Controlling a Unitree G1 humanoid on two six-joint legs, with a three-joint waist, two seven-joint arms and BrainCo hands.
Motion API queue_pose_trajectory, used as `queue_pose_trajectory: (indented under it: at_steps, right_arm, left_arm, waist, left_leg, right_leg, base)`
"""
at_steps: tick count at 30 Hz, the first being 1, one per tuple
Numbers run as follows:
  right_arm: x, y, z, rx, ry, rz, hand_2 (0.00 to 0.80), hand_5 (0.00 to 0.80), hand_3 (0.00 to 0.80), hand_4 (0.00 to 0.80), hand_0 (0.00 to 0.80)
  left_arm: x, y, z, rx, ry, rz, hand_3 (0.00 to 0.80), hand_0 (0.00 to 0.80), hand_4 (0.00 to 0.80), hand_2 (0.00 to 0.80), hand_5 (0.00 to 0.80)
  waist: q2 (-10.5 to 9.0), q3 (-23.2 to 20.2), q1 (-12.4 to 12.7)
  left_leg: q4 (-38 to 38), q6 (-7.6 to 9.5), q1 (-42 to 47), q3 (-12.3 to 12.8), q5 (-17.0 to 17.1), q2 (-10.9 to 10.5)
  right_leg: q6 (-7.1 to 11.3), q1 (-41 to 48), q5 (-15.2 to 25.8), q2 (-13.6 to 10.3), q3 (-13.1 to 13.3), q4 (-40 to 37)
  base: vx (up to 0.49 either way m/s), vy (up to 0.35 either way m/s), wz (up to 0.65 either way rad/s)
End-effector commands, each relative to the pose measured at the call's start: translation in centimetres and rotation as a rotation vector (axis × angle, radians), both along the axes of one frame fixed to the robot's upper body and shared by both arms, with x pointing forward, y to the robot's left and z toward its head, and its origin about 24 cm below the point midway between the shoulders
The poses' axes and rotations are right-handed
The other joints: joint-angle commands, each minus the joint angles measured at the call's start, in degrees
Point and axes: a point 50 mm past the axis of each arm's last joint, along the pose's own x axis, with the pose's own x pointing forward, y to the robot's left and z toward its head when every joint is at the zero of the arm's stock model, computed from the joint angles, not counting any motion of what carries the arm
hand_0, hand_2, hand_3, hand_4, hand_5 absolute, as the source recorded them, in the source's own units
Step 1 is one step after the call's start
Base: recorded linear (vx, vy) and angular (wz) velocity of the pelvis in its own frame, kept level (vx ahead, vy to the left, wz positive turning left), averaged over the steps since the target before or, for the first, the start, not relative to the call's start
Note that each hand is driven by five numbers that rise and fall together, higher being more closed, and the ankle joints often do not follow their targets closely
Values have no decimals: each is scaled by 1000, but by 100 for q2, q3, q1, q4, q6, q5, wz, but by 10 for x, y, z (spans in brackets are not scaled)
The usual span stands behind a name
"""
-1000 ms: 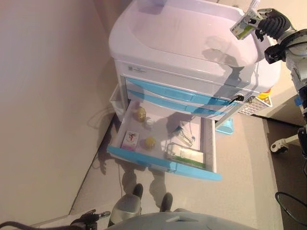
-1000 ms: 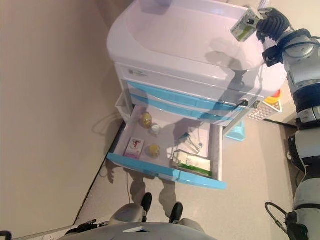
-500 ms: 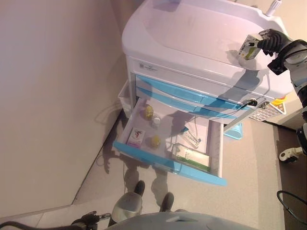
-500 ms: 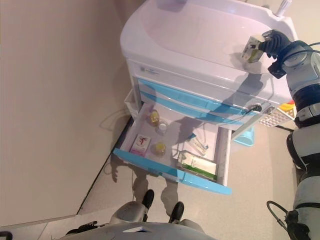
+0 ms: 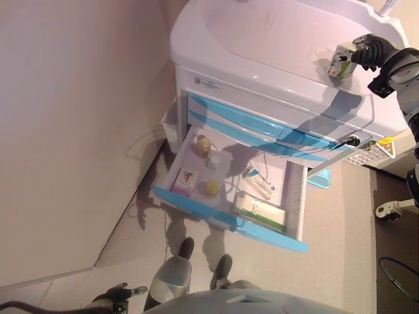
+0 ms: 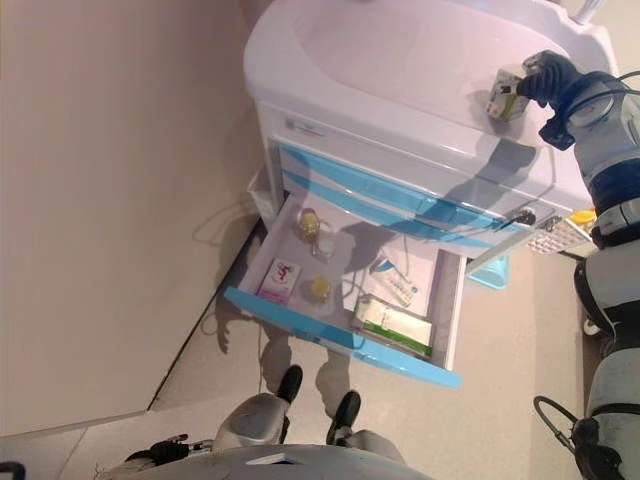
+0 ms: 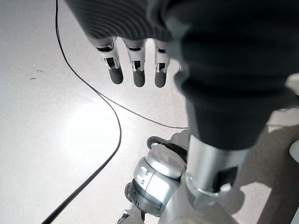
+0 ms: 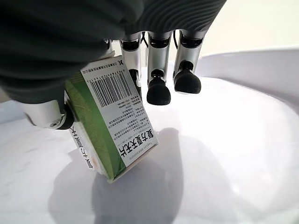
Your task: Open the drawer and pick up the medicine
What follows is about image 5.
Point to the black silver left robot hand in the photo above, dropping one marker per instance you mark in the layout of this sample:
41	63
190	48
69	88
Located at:
116	294

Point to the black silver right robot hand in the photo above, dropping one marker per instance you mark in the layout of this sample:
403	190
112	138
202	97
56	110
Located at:
376	50

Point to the small white medicine box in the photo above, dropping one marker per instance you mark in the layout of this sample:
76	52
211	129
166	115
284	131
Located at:
340	63

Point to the white drawer with blue front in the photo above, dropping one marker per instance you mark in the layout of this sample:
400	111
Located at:
229	219

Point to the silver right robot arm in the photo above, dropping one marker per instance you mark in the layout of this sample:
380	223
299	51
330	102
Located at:
407	68

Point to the pink white medicine box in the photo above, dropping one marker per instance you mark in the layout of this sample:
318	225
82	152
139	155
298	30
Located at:
186	181

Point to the yellow medicine jar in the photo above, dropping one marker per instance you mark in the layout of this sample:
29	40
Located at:
203	146
211	189

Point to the white lid medicine jar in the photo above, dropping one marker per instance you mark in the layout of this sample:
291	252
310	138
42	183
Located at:
214	161

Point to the white green medicine box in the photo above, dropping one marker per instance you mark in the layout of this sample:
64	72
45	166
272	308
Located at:
258	209

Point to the silver left robot leg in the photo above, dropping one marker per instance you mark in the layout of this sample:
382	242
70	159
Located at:
171	274

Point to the yellow plastic item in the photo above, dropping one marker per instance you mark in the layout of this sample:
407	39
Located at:
388	141

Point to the metal cart keys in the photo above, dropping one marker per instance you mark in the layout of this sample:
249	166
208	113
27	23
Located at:
353	141

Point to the white perforated basket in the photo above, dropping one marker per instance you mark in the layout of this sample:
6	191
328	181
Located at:
366	157

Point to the white blue medical cart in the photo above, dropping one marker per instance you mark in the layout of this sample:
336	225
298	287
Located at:
245	49

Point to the light blue plastic bin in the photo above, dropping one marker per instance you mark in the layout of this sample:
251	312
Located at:
320	180

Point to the grey robot torso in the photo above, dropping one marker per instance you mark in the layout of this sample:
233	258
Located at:
262	304

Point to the black round hoop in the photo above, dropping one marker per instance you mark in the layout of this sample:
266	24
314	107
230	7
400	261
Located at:
381	261

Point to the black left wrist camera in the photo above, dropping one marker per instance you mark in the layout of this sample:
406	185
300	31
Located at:
119	308

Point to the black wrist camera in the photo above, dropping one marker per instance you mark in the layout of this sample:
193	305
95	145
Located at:
381	85
119	308

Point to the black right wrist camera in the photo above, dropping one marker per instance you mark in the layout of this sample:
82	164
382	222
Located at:
381	85

